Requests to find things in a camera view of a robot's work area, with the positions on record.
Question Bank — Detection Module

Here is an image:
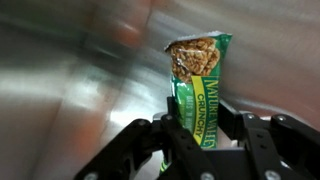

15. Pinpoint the green granola bar packet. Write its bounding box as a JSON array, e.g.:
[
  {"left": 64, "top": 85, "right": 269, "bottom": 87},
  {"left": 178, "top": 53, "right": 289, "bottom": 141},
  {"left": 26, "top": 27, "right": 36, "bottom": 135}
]
[{"left": 158, "top": 31, "right": 234, "bottom": 175}]

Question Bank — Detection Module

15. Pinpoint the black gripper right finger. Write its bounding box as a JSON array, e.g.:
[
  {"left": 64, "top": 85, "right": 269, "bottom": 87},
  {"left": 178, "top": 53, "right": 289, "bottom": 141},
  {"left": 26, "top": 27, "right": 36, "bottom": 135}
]
[{"left": 217, "top": 99, "right": 320, "bottom": 180}]

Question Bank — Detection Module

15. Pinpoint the stainless steel sink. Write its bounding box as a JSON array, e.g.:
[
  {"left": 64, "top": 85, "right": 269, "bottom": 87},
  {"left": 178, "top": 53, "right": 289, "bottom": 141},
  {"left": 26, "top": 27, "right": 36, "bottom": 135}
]
[{"left": 0, "top": 0, "right": 320, "bottom": 180}]

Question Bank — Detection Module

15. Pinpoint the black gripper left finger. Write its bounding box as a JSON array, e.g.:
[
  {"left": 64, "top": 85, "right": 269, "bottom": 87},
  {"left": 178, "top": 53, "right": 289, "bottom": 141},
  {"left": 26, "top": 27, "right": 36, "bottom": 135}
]
[{"left": 73, "top": 96, "right": 219, "bottom": 180}]

